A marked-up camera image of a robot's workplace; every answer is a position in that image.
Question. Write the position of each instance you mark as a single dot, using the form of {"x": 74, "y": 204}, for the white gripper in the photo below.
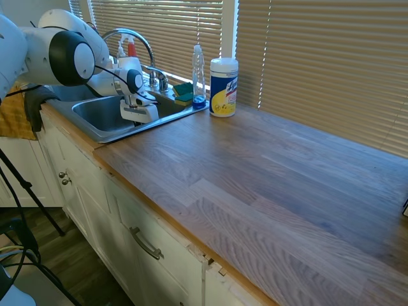
{"x": 138, "y": 113}

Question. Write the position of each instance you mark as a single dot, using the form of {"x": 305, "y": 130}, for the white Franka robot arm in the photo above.
{"x": 38, "y": 57}

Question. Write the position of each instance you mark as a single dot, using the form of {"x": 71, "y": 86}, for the stainless steel double sink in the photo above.
{"x": 102, "y": 118}

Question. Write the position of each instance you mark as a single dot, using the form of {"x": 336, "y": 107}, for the beige window blind over sink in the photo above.
{"x": 159, "y": 38}

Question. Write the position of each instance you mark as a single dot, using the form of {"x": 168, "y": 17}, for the yellow green sponge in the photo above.
{"x": 183, "y": 88}
{"x": 184, "y": 100}

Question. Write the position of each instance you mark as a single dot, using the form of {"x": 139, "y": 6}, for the red spray bottle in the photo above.
{"x": 132, "y": 49}

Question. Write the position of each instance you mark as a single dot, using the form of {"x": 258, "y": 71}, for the clear dish soap bottle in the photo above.
{"x": 199, "y": 79}

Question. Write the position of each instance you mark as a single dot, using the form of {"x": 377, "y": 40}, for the chrome arched faucet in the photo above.
{"x": 127, "y": 31}

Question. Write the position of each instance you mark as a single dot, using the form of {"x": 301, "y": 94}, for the disinfecting wipes canister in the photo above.
{"x": 223, "y": 89}

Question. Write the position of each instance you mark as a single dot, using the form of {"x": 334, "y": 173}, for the round metal cabinet knob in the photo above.
{"x": 63, "y": 174}
{"x": 66, "y": 181}

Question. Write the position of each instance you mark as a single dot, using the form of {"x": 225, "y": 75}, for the dark grey cloth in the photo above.
{"x": 35, "y": 105}

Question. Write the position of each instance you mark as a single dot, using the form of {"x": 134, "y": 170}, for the yellow checked towel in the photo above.
{"x": 12, "y": 118}

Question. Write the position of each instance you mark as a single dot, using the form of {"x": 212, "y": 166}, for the wide beige window blind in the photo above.
{"x": 318, "y": 63}

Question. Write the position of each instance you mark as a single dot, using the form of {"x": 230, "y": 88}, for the black camera tripod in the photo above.
{"x": 25, "y": 186}

